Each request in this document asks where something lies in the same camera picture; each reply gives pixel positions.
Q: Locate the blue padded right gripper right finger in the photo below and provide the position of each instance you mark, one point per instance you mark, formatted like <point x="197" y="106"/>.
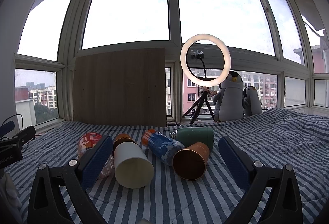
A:
<point x="284" y="203"/>

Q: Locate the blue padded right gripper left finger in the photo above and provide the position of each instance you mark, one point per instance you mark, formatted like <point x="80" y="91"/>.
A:
<point x="46" y="203"/>

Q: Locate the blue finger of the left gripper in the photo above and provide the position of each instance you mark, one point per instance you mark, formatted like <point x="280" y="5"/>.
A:
<point x="6" y="128"/>

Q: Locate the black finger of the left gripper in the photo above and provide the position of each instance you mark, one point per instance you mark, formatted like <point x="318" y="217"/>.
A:
<point x="25" y="135"/>

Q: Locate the clear cup with red label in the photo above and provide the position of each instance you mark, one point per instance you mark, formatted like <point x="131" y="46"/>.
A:
<point x="87" y="142"/>

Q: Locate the cream paper cup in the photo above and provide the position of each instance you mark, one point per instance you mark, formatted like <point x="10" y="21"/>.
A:
<point x="132" y="168"/>

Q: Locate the brown cup behind cream cup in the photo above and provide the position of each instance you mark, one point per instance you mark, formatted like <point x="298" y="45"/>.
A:
<point x="121" y="138"/>

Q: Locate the orange cup with dark interior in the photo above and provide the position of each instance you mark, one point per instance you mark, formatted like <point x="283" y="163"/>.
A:
<point x="190" y="163"/>

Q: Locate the blue white striped quilt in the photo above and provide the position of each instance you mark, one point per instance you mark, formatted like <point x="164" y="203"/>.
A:
<point x="276" y="137"/>

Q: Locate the small grey penguin plush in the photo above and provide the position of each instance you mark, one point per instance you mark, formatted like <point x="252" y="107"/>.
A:
<point x="251" y="102"/>

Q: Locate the wooden board panel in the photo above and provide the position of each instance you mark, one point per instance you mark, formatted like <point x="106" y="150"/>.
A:
<point x="121" y="88"/>

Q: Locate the large grey penguin plush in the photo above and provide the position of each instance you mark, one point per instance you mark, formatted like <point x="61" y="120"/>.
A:
<point x="229" y="99"/>

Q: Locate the green insulated bottle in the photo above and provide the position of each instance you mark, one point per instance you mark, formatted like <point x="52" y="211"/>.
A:
<point x="190" y="135"/>

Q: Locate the phone holder with gooseneck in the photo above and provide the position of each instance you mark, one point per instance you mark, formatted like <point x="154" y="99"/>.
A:
<point x="200" y="56"/>

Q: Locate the glowing ring light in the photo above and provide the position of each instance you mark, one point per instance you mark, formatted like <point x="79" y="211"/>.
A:
<point x="225" y="52"/>

